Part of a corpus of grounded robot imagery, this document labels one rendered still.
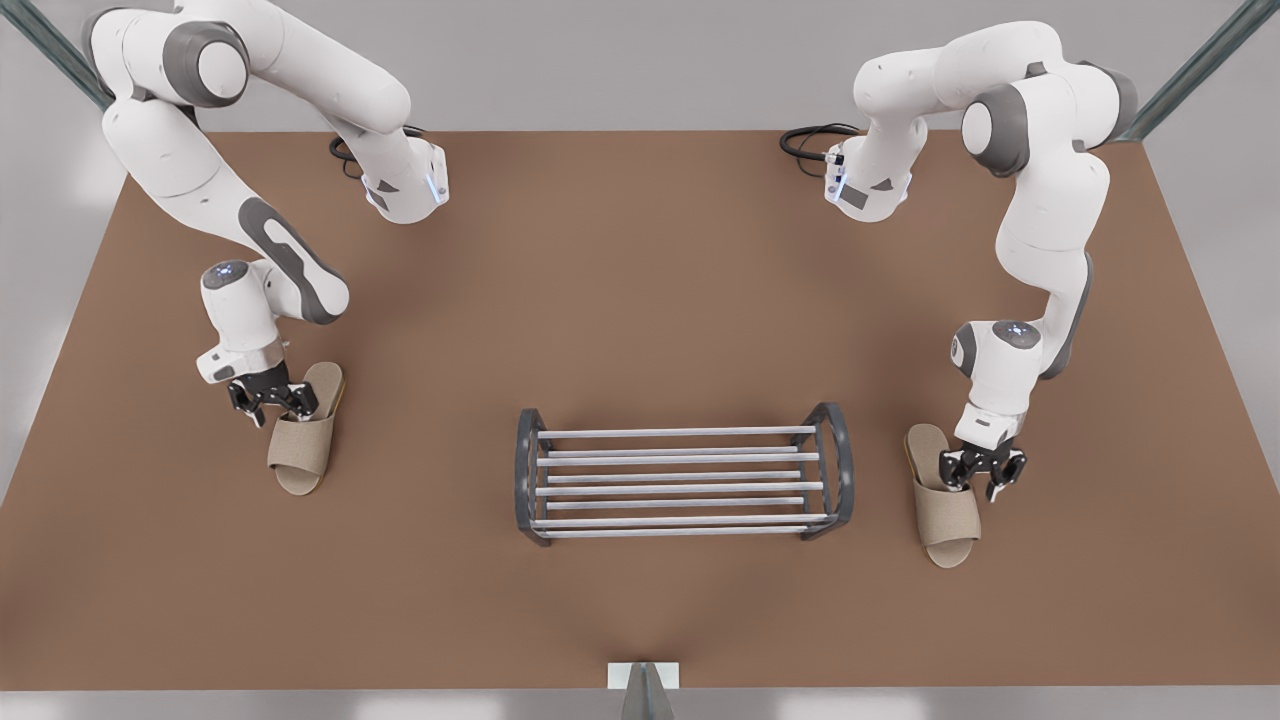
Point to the beige open-toe slipper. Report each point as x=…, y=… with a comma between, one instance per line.
x=945, y=520
x=300, y=450

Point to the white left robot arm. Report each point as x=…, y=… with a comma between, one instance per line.
x=1045, y=200

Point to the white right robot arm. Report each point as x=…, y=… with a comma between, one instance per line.
x=170, y=160

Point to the grey metal shoe rack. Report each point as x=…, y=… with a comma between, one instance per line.
x=680, y=488

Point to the silver frame post with foot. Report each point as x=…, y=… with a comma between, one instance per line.
x=645, y=690

